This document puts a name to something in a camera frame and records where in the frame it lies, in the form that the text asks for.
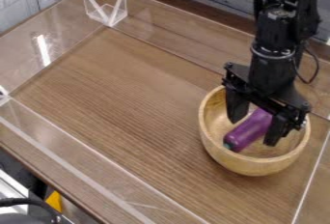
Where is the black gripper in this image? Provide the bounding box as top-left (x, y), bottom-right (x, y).
top-left (221, 42), bottom-right (311, 147)

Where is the purple toy eggplant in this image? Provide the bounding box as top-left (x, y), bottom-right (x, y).
top-left (223, 108), bottom-right (272, 153)

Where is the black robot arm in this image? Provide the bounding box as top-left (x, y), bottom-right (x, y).
top-left (221, 0), bottom-right (319, 146)

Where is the brown wooden bowl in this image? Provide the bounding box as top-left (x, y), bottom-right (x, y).
top-left (199, 86), bottom-right (311, 177)

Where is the yellow black device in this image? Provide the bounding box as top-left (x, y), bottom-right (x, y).
top-left (23, 187), bottom-right (88, 224)

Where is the clear acrylic tray wall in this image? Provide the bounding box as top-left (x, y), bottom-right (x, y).
top-left (0, 0), bottom-right (330, 224)

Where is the black cable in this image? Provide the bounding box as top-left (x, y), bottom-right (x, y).
top-left (0, 197), bottom-right (58, 224)

